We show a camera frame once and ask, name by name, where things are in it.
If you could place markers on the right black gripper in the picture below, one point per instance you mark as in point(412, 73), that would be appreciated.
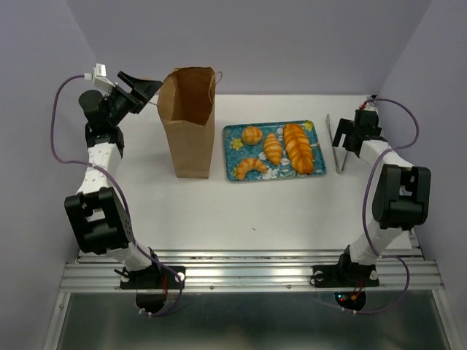
point(345, 126)

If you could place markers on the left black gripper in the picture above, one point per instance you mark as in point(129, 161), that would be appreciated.
point(142, 90)

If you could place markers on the metal tongs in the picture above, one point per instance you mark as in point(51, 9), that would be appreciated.
point(339, 162)

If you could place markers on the brown paper bag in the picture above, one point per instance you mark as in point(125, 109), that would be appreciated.
point(186, 107)

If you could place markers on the long braided fake bread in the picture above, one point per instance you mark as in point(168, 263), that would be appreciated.
point(298, 149)

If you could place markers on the round fake bread roll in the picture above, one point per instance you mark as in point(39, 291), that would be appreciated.
point(251, 135)

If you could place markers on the curved fake croissant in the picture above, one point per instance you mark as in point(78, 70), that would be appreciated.
point(249, 164)

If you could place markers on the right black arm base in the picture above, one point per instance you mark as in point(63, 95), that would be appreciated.
point(345, 273)

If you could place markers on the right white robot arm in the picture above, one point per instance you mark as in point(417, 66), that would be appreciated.
point(397, 194)

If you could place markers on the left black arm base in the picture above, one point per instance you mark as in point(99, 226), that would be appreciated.
point(151, 277)

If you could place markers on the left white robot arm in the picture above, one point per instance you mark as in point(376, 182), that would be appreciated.
point(98, 212)

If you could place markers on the teal floral tray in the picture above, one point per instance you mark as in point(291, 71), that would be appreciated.
point(235, 150)

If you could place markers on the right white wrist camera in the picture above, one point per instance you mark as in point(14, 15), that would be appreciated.
point(368, 105)

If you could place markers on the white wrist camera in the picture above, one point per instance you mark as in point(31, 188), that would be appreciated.
point(368, 105)
point(100, 80)

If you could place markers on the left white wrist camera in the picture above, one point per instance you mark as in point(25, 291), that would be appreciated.
point(100, 80)

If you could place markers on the aluminium mounting rail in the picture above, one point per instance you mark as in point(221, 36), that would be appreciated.
point(251, 271)

